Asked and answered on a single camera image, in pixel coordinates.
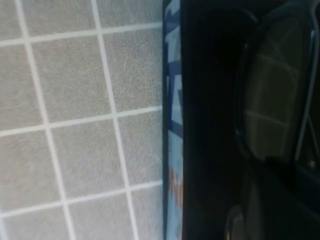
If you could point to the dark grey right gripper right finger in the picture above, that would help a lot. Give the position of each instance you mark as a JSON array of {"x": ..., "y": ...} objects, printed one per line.
[{"x": 295, "y": 185}]

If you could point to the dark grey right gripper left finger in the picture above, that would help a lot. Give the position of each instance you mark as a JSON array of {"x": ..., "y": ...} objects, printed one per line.
[{"x": 275, "y": 215}]

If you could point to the black sunglasses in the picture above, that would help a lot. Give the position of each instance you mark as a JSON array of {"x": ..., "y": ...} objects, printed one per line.
[{"x": 272, "y": 87}]

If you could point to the black printed glasses case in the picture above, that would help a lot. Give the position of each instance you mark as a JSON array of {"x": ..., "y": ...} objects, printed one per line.
[{"x": 210, "y": 100}]

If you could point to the grey white-checked tablecloth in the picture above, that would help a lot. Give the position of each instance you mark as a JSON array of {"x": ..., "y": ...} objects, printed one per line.
[{"x": 75, "y": 100}]

